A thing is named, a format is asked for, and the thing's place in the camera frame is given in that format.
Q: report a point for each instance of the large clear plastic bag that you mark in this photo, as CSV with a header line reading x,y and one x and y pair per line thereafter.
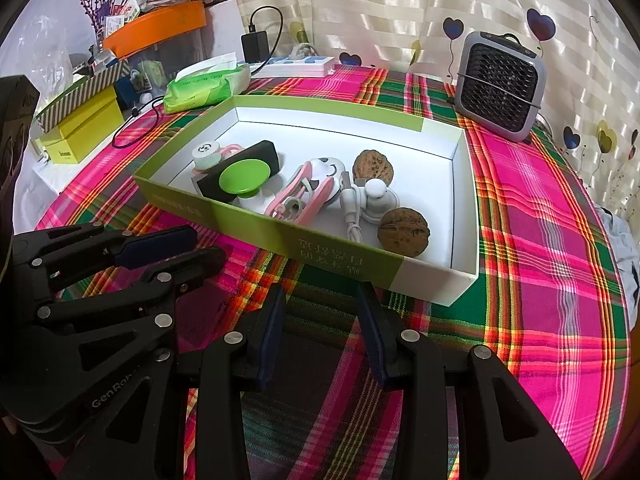
x,y
45,50

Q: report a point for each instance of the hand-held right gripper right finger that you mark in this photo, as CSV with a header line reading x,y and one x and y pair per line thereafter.
x,y
372,335

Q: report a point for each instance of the small white round knob device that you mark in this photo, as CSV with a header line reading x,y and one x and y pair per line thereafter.
x,y
377,200

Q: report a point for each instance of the striped box lid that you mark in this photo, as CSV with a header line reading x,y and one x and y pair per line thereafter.
x,y
82,92

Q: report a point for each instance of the green and white cardboard box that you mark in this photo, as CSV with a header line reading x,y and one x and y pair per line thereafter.
x,y
325,130

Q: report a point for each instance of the black rectangular speaker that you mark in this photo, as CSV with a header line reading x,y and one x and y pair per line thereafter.
x,y
250,152

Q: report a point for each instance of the white cloth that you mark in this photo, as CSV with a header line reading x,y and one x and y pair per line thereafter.
x,y
620,240

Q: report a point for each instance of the brown walnut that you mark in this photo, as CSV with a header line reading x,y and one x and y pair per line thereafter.
x,y
374,166
402,232

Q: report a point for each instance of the yellow cardboard box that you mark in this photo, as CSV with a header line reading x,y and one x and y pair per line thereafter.
x,y
85,130

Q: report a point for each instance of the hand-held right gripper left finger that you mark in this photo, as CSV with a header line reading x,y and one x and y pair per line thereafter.
x,y
270,330

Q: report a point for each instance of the black power adapter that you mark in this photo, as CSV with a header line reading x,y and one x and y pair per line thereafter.
x,y
255,46

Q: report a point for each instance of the white power strip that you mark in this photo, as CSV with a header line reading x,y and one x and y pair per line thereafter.
x,y
300,66

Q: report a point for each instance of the green tissue pack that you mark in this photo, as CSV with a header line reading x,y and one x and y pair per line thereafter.
x,y
205,87

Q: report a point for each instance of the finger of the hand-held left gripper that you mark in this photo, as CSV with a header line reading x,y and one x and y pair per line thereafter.
x,y
155,245
200,262

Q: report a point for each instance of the white round panda case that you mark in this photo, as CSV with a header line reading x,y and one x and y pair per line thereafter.
x,y
209,155

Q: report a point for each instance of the cream heart-print curtain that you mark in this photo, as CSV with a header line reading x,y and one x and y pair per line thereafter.
x,y
375,10

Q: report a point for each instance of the white egg-shaped smiley toy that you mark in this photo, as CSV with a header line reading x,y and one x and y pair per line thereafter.
x,y
332,167

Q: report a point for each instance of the grey desk fan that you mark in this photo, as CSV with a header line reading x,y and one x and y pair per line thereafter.
x,y
497,85

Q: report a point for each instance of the green and white suction holder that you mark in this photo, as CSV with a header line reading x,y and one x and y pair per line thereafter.
x,y
242,177

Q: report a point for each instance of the orange-lidded plastic container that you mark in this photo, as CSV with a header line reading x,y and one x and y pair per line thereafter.
x,y
155,27

